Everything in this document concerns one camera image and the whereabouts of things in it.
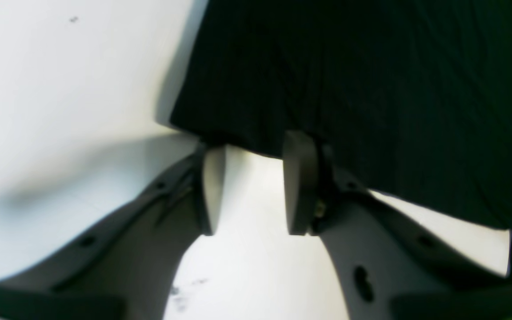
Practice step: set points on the black T-shirt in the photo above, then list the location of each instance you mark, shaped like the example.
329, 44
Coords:
414, 96

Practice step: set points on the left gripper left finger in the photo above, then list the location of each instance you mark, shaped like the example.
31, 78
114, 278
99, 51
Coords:
123, 266

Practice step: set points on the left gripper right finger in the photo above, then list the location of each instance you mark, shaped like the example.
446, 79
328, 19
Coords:
389, 266

